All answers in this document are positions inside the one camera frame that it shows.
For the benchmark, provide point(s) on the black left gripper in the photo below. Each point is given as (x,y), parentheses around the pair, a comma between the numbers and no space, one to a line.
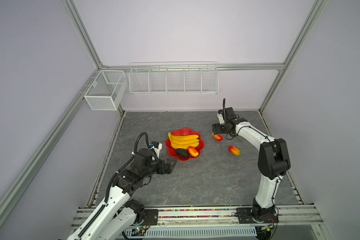
(169,168)

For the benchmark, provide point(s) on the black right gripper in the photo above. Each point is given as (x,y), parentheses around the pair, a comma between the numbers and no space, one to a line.
(216,128)

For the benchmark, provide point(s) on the red yellow fake mango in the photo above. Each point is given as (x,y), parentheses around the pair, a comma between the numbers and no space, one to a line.
(218,137)
(235,151)
(193,153)

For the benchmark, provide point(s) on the dark fake avocado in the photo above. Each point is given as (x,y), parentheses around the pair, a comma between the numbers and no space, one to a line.
(182,153)

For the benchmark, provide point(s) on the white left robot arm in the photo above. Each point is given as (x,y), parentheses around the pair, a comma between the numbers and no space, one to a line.
(117,211)

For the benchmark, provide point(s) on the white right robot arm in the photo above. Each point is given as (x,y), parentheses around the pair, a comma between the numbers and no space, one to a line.
(273,160)

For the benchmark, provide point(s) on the yellow fake banana bunch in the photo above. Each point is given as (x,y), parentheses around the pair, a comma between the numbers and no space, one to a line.
(183,142)

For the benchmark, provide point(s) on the white mesh box basket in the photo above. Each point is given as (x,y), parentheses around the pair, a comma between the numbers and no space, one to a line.
(106,90)

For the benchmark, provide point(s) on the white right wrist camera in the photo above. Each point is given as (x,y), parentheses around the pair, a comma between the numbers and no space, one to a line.
(220,115)

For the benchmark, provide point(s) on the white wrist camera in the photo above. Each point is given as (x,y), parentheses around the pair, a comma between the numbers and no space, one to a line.
(156,147)
(220,115)

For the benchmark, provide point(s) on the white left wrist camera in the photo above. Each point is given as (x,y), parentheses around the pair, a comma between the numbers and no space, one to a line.
(156,147)

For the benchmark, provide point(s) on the white wire shelf basket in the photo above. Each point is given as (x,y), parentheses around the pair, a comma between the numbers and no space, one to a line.
(174,78)

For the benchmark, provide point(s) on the white slotted cable duct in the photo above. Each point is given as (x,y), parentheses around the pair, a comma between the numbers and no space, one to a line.
(192,233)

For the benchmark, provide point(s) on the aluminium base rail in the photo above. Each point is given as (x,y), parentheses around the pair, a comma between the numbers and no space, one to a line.
(225,215)

